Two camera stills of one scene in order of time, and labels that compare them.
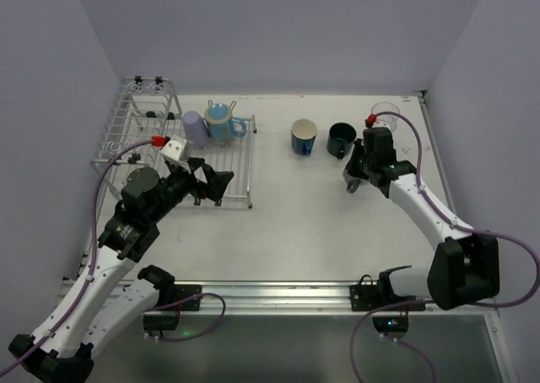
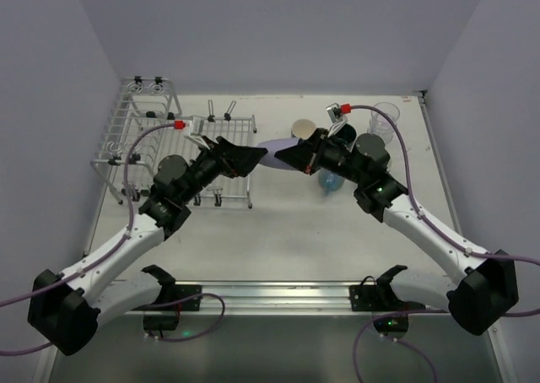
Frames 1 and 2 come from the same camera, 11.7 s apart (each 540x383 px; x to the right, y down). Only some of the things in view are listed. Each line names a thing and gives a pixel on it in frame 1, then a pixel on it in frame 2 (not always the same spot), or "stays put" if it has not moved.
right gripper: [359, 166] to [315, 151]
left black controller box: [160, 322] stays put
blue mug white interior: [303, 133] stays put
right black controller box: [391, 324] stays put
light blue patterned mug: [222, 126] to [330, 181]
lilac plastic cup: [195, 129] to [269, 159]
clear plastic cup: [387, 120] stays put
